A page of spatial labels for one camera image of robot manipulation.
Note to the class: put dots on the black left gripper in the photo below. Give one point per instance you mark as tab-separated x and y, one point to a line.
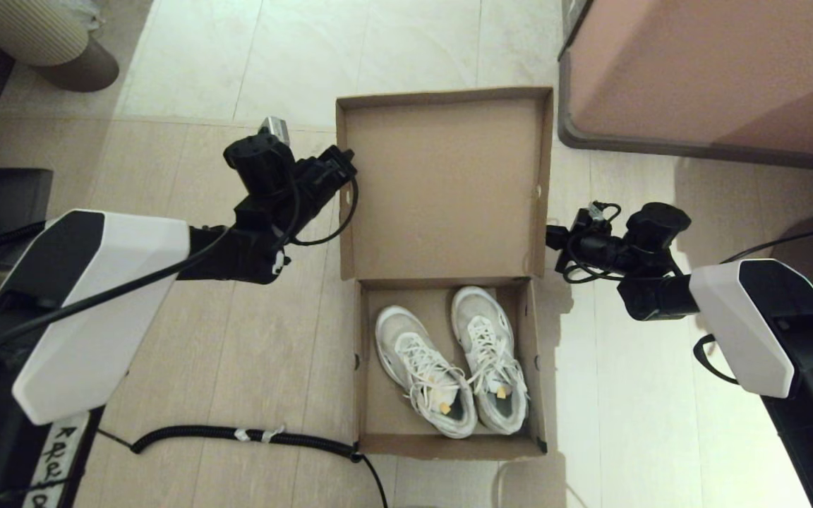
322	183

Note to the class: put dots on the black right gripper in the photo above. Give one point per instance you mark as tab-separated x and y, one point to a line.
590	252

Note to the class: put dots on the brown cardboard shoe box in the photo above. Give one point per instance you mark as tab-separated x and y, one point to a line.
442	183

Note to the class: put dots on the white lace-up sneaker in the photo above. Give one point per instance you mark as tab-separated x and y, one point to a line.
480	317
413	353

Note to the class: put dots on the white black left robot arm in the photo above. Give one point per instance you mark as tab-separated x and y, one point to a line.
96	296

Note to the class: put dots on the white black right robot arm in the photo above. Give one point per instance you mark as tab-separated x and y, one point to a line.
752	317

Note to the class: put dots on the black box device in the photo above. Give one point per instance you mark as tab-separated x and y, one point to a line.
4	190

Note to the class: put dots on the pink cabinet with dark plinth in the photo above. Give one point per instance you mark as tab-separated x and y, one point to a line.
696	70

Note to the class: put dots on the white crumpled plastic bag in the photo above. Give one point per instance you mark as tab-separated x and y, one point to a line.
85	14

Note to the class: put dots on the ribbed beige cylinder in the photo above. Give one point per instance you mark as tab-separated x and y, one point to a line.
25	28

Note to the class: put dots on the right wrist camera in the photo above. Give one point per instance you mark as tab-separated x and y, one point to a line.
600	212

